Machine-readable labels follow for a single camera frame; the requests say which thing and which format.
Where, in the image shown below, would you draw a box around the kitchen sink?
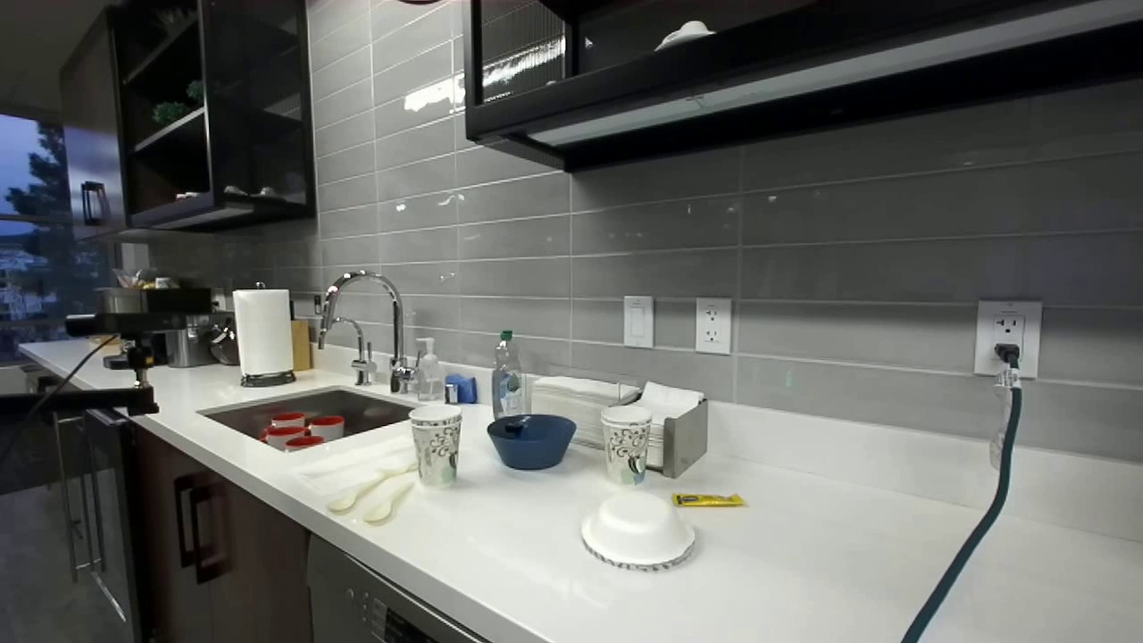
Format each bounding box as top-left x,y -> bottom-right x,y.
207,388 -> 409,450

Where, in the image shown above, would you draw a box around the clear plastic water bottle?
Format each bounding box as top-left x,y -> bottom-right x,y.
493,329 -> 527,419

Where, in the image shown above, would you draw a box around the upside-down white bowl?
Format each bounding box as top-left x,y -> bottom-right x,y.
580,493 -> 695,572

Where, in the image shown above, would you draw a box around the dark green power cable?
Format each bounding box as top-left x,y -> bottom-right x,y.
899,375 -> 1027,643

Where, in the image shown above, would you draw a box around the patterned paper cup near sink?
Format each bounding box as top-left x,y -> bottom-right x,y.
409,404 -> 461,486

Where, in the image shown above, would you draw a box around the coffee machine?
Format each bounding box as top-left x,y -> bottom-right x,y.
96,287 -> 217,368

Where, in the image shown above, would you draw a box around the blue bowl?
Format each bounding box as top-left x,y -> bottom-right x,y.
484,413 -> 574,470

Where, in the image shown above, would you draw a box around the paper towel roll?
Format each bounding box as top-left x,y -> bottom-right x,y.
233,288 -> 293,386

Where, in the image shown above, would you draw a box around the black open shelf cabinet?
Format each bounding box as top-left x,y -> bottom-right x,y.
111,0 -> 315,230

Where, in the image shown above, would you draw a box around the chrome faucet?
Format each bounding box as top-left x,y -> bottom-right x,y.
312,267 -> 415,397

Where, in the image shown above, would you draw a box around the black upper cabinet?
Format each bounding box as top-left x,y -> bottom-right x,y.
463,0 -> 1143,172

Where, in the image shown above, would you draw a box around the soap dispenser bottle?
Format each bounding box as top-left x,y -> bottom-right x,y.
415,336 -> 445,401

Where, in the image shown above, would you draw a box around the white double wall outlet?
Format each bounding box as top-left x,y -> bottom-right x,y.
695,300 -> 733,355

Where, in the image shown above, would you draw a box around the napkin dispenser box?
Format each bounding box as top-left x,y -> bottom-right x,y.
533,375 -> 707,479

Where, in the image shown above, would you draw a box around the white plastic spoon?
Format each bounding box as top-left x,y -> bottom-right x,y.
364,475 -> 417,524

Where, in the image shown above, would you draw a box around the red and white bowls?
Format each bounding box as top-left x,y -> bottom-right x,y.
259,412 -> 348,450

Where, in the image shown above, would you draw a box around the white wall outlet with plug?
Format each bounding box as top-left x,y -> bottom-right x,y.
973,300 -> 1044,379

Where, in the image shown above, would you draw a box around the patterned paper cup by dispenser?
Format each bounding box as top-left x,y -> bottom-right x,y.
600,407 -> 649,486

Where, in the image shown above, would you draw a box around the lower cabinet with handles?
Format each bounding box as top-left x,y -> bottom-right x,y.
49,412 -> 315,643

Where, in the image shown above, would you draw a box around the dishwasher front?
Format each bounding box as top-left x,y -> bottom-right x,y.
308,541 -> 483,643

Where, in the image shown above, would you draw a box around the white light switch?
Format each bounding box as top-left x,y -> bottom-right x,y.
626,298 -> 655,348

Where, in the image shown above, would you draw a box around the blue sponge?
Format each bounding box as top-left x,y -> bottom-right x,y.
445,372 -> 480,404

